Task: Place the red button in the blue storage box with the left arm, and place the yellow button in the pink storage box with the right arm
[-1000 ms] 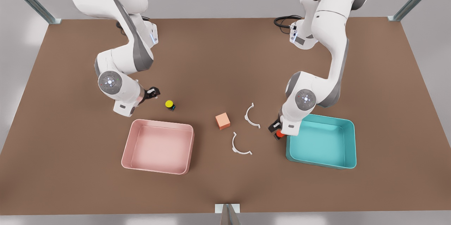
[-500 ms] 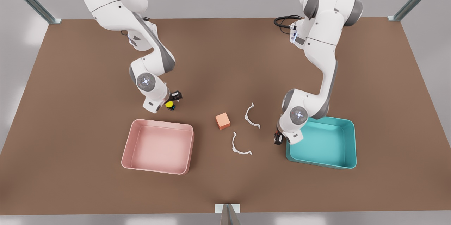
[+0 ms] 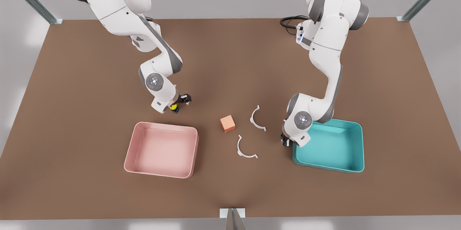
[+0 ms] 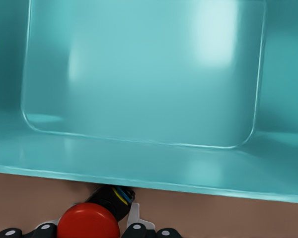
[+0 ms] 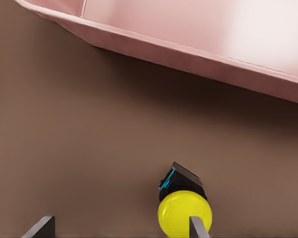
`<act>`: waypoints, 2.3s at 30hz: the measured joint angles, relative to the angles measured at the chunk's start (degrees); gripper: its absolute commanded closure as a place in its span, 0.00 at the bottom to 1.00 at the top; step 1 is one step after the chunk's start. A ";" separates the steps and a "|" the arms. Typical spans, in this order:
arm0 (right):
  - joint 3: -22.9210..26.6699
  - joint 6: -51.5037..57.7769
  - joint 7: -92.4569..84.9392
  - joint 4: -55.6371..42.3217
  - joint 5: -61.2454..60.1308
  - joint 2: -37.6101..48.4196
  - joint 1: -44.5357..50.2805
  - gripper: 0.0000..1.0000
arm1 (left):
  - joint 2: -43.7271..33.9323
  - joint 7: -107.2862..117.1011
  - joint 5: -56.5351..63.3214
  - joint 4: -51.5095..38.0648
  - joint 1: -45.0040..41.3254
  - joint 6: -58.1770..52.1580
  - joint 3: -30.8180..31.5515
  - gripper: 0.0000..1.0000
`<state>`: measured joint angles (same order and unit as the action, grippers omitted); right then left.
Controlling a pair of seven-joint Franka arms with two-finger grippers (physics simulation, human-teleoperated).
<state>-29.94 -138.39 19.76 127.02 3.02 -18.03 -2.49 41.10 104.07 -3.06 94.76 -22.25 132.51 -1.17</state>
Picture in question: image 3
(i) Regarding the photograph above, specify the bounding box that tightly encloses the white curved clip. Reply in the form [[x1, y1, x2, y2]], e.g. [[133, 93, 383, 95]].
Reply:
[[250, 105, 267, 132], [237, 135, 259, 159]]

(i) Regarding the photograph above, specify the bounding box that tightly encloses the orange cube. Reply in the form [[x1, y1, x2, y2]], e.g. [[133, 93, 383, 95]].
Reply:
[[220, 115, 236, 133]]

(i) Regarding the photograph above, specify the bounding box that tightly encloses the black cable loop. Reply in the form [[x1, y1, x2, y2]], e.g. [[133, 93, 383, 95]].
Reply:
[[280, 15, 310, 35]]

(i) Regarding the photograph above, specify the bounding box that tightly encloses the pink storage box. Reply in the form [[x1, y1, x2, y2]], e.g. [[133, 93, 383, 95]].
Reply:
[[124, 122, 199, 179]]

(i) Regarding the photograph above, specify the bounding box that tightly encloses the blue storage box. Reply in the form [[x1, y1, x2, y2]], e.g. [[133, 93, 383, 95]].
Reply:
[[292, 118, 365, 173]]

